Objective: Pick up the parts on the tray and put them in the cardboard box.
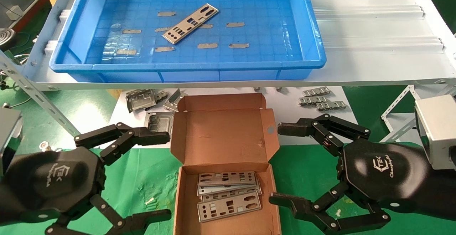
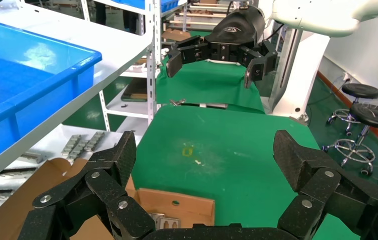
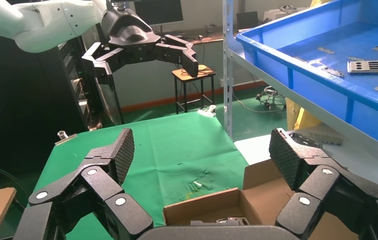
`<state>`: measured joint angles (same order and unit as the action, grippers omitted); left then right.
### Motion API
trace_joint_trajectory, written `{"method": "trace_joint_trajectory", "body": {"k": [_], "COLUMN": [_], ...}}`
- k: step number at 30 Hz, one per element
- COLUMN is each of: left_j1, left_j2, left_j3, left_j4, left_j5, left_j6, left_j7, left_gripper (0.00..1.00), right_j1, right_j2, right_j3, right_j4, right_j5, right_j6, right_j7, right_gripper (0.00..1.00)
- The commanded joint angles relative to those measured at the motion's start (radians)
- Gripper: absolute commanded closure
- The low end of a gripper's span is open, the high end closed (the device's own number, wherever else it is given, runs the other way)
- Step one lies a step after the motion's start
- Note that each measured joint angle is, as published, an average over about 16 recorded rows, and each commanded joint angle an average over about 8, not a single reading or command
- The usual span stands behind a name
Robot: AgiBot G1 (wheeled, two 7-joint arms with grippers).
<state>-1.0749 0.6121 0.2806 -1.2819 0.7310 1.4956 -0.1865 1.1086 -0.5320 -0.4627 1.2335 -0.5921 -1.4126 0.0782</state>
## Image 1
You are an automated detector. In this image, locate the perforated white shelf upright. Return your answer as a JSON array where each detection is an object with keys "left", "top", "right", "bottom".
[{"left": 0, "top": 49, "right": 82, "bottom": 137}]

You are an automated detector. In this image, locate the brown cardboard box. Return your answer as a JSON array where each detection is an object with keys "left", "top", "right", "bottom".
[{"left": 170, "top": 93, "right": 282, "bottom": 235}]

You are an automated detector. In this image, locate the green table cloth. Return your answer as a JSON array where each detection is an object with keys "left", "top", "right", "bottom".
[{"left": 0, "top": 142, "right": 456, "bottom": 235}]

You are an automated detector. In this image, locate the silver IO shield plate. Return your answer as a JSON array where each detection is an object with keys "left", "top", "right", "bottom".
[
  {"left": 197, "top": 183, "right": 260, "bottom": 196},
  {"left": 201, "top": 178, "right": 263, "bottom": 203},
  {"left": 162, "top": 3, "right": 219, "bottom": 45},
  {"left": 198, "top": 171, "right": 257, "bottom": 188},
  {"left": 197, "top": 191, "right": 263, "bottom": 223}
]

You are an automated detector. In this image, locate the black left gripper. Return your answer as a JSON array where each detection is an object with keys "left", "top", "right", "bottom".
[{"left": 0, "top": 122, "right": 171, "bottom": 225}]

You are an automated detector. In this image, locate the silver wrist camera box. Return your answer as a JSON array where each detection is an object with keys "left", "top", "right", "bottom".
[
  {"left": 0, "top": 107, "right": 24, "bottom": 175},
  {"left": 414, "top": 95, "right": 456, "bottom": 170}
]

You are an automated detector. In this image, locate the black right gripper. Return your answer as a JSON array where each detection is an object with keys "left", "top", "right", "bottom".
[{"left": 268, "top": 113, "right": 456, "bottom": 235}]

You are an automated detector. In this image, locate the white socket box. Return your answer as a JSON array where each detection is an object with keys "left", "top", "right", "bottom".
[{"left": 5, "top": 5, "right": 24, "bottom": 20}]

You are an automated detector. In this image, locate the grey metal bracket plate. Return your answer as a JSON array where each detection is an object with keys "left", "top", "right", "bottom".
[{"left": 126, "top": 89, "right": 158, "bottom": 113}]

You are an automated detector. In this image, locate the perforated white shelf brace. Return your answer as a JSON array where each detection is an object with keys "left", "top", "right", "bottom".
[
  {"left": 380, "top": 85, "right": 416, "bottom": 121},
  {"left": 383, "top": 117, "right": 420, "bottom": 143}
]

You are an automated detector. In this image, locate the dark metal frame part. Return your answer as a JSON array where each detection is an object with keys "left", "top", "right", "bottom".
[{"left": 144, "top": 111, "right": 175, "bottom": 136}]

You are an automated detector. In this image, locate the white floor cable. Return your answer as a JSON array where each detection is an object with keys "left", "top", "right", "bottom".
[{"left": 1, "top": 96, "right": 32, "bottom": 108}]

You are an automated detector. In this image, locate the angled grey metal part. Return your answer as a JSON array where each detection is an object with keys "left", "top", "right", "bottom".
[{"left": 163, "top": 88, "right": 188, "bottom": 113}]

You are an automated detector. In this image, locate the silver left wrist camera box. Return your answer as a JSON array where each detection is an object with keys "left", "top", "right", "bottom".
[{"left": 0, "top": 107, "right": 24, "bottom": 175}]

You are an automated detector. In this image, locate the small metal connector strip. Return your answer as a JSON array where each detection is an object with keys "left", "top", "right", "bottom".
[
  {"left": 298, "top": 96, "right": 329, "bottom": 106},
  {"left": 316, "top": 101, "right": 348, "bottom": 112},
  {"left": 302, "top": 87, "right": 331, "bottom": 97}
]

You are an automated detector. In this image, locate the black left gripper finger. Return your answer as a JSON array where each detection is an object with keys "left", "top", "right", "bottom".
[{"left": 45, "top": 194, "right": 172, "bottom": 235}]

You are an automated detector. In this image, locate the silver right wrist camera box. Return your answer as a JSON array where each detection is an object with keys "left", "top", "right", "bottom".
[{"left": 414, "top": 95, "right": 456, "bottom": 170}]

